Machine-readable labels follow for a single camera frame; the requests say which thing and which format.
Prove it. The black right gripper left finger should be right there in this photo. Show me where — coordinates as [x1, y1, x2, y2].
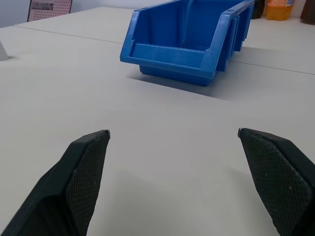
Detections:
[0, 129, 111, 236]

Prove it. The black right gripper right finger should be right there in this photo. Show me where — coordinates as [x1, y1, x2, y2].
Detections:
[237, 127, 315, 236]

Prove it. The white plastic object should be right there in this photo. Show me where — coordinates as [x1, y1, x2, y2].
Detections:
[0, 39, 10, 61]

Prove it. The blue plastic storage bin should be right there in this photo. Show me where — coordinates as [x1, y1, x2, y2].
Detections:
[119, 0, 254, 87]

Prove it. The orange juice bottle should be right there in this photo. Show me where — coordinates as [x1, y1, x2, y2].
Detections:
[264, 0, 295, 21]

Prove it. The dark brown bottle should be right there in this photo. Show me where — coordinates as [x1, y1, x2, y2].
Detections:
[299, 0, 315, 25]

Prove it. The dark cola bottle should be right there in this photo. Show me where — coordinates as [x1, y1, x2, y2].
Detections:
[251, 0, 267, 20]

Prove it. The white pegboard panel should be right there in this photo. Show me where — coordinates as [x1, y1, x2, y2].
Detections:
[26, 0, 73, 23]

